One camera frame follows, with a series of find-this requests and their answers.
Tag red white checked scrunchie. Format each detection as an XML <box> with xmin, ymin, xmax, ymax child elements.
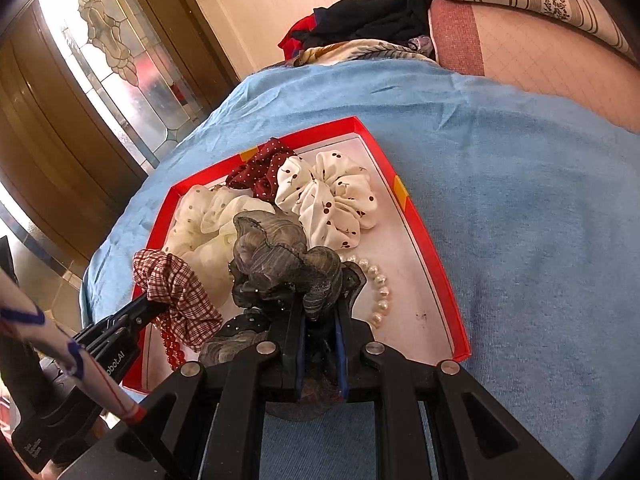
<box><xmin>132</xmin><ymin>249</ymin><xmax>224</xmax><ymax>351</ymax></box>

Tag grey organza scrunchie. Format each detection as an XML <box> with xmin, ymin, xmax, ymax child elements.
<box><xmin>198</xmin><ymin>210</ymin><xmax>367</xmax><ymax>422</ymax></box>

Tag white pearl bracelet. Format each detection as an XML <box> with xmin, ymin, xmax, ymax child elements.
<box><xmin>339</xmin><ymin>253</ymin><xmax>393</xmax><ymax>328</ymax></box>

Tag cream dotted organza scrunchie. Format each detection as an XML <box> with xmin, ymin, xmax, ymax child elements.
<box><xmin>162</xmin><ymin>185</ymin><xmax>274</xmax><ymax>308</ymax></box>

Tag red polka dot scrunchie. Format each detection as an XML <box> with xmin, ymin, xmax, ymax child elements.
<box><xmin>226</xmin><ymin>138</ymin><xmax>295</xmax><ymax>204</ymax></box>

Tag white cherry print scrunchie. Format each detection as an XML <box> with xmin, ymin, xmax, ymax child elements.
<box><xmin>274</xmin><ymin>150</ymin><xmax>378</xmax><ymax>252</ymax></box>

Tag white sleeve with blue stripes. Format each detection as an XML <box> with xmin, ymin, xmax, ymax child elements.
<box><xmin>1</xmin><ymin>271</ymin><xmax>145</xmax><ymax>426</ymax></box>

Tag light blue towel blanket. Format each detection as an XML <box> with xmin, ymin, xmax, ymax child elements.
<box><xmin>79</xmin><ymin>60</ymin><xmax>639</xmax><ymax>479</ymax></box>

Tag stained glass wooden door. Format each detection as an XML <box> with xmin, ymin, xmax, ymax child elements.
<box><xmin>1</xmin><ymin>0</ymin><xmax>239</xmax><ymax>275</ymax></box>

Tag red clothing item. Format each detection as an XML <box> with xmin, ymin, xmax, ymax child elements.
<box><xmin>278</xmin><ymin>14</ymin><xmax>316</xmax><ymax>61</ymax></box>

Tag pink bed mattress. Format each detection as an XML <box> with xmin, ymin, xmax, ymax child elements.
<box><xmin>428</xmin><ymin>0</ymin><xmax>639</xmax><ymax>133</ymax></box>

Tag patterned beige scarf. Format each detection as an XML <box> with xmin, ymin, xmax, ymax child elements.
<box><xmin>286</xmin><ymin>36</ymin><xmax>434</xmax><ymax>67</ymax></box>

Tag black clothing pile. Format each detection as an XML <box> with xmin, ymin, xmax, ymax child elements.
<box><xmin>303</xmin><ymin>0</ymin><xmax>433</xmax><ymax>50</ymax></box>

